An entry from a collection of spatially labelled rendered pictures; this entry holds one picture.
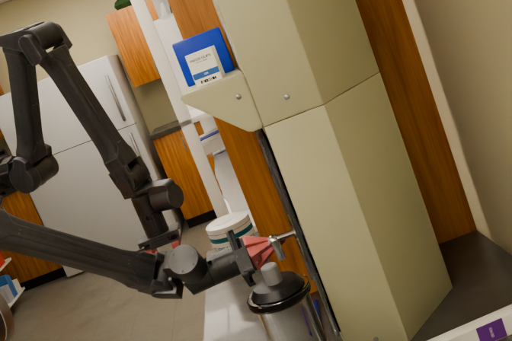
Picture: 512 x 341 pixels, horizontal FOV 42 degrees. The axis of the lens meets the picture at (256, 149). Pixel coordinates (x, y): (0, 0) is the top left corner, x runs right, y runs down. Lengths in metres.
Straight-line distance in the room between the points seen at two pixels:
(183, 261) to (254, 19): 0.45
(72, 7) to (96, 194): 1.87
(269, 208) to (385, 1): 0.54
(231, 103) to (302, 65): 0.14
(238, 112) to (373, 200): 0.30
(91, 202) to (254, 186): 4.81
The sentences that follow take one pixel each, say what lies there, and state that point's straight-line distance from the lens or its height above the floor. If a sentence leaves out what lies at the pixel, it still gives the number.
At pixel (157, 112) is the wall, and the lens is 6.74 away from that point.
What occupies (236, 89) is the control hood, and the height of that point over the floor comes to 1.49.
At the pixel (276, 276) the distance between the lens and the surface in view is 1.08.
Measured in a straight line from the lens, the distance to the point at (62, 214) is 6.36.
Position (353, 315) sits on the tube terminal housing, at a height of 1.03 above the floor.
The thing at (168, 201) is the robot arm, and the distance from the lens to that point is 1.55.
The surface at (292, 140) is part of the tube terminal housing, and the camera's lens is 1.14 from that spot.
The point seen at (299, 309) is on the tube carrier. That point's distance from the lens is 1.08.
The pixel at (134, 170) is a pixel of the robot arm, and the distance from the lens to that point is 1.58.
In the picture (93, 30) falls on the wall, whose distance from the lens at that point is 6.78.
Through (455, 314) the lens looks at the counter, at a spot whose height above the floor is 0.94.
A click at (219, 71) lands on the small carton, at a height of 1.52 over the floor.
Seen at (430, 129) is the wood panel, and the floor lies 1.21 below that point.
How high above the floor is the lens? 1.58
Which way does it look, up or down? 10 degrees down
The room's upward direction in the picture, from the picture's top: 21 degrees counter-clockwise
